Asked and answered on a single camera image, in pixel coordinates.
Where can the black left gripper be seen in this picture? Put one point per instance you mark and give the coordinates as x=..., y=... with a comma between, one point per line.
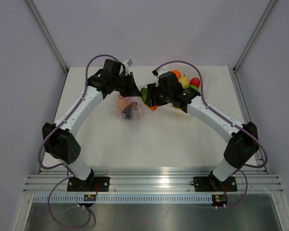
x=132, y=90

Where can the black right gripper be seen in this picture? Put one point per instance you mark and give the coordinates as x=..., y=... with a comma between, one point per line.
x=152, y=90

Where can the green orange toy mango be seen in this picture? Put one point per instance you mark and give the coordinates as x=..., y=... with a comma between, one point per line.
x=144, y=95

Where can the clear zip top bag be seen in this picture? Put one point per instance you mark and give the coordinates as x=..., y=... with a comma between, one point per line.
x=115, y=112

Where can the black toy avocado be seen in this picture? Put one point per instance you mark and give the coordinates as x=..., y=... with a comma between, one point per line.
x=131, y=111

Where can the orange toy peach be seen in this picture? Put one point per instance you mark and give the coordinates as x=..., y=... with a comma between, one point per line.
x=121, y=103

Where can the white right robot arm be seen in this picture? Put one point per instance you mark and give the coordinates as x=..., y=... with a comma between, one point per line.
x=241, y=138

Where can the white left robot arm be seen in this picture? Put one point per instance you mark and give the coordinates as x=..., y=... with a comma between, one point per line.
x=59, y=138

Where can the orange toy fruit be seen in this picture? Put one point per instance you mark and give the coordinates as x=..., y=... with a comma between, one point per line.
x=177, y=73

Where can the pale yellow toy pear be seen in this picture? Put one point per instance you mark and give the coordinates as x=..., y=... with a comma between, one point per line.
x=185, y=82

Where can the red toy tomato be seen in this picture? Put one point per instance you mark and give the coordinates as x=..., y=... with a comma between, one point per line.
x=195, y=82

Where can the left circuit board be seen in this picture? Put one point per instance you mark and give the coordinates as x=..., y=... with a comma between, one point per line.
x=89, y=197

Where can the circuit board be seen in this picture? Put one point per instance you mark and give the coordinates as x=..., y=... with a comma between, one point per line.
x=220, y=200
x=89, y=197

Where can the right circuit board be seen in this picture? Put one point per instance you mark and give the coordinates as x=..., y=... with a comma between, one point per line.
x=220, y=200

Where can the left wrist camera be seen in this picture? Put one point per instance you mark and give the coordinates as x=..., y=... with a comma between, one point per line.
x=127, y=64

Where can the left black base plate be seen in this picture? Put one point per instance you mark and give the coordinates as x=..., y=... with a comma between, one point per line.
x=92, y=184

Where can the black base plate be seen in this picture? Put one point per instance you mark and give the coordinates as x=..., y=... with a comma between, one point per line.
x=208, y=184
x=92, y=184

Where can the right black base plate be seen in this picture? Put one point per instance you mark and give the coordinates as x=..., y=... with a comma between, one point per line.
x=208, y=184

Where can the white slotted cable duct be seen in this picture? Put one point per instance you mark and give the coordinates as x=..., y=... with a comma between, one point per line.
x=126, y=199

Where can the aluminium frame rail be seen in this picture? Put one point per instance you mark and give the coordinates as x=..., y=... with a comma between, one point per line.
x=155, y=180

